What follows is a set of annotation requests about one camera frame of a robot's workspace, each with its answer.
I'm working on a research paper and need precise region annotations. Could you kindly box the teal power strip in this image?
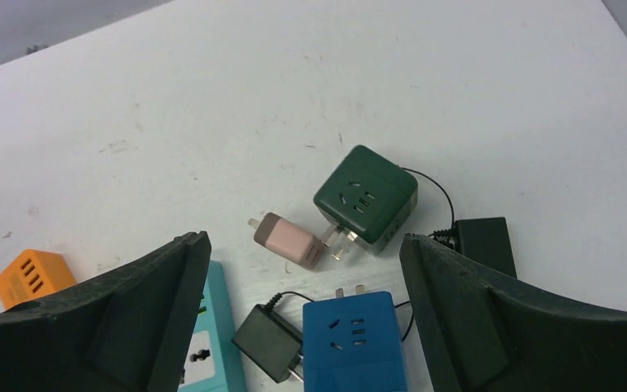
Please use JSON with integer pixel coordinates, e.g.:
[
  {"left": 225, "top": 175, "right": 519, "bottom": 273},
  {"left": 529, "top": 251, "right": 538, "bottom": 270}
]
[{"left": 178, "top": 261, "right": 247, "bottom": 392}]

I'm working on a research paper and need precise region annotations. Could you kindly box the black cable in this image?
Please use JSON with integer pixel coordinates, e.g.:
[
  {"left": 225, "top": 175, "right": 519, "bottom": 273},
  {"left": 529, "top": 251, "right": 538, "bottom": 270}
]
[{"left": 231, "top": 291, "right": 314, "bottom": 385}]

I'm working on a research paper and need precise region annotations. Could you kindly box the black power adapter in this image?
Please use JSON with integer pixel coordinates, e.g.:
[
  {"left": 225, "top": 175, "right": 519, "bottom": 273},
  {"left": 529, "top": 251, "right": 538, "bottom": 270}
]
[{"left": 394, "top": 167, "right": 518, "bottom": 343}]

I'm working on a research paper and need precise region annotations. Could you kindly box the blue plug adapter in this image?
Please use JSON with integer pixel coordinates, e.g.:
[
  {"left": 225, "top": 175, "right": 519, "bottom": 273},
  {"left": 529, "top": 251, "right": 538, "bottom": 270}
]
[{"left": 302, "top": 291, "right": 409, "bottom": 392}]

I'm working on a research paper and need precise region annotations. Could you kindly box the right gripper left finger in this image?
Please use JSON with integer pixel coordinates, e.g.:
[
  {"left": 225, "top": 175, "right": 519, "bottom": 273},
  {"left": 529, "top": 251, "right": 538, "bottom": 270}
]
[{"left": 0, "top": 231, "right": 211, "bottom": 391}]

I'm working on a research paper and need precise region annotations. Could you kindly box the white charger plug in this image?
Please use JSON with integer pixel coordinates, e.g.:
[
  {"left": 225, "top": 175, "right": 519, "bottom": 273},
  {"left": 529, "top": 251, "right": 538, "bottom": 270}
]
[{"left": 247, "top": 212, "right": 326, "bottom": 270}]

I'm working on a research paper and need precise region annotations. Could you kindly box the green cube plug adapter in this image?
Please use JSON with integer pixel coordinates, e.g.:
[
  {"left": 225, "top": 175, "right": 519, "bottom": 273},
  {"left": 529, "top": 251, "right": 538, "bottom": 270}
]
[{"left": 313, "top": 145, "right": 418, "bottom": 261}]

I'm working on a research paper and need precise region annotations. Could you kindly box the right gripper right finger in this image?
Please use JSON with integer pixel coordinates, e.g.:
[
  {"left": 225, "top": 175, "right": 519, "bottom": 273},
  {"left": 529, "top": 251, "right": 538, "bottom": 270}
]
[{"left": 399, "top": 234, "right": 627, "bottom": 391}]

